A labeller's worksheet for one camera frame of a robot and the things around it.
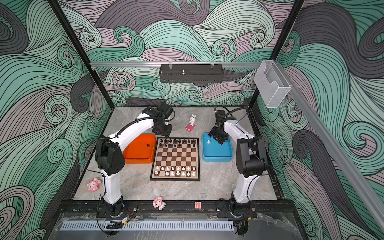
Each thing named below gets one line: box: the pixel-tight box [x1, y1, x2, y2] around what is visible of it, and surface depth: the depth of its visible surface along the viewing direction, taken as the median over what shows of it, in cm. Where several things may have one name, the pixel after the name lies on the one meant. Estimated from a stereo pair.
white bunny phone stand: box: [185, 113, 196, 132], surface depth 106 cm
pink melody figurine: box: [153, 196, 166, 211], surface depth 74 cm
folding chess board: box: [150, 137, 201, 181], surface depth 92 cm
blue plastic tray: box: [202, 133, 233, 162], surface depth 96 cm
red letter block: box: [195, 201, 201, 209], surface depth 75 cm
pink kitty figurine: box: [86, 177, 102, 192], surface depth 80 cm
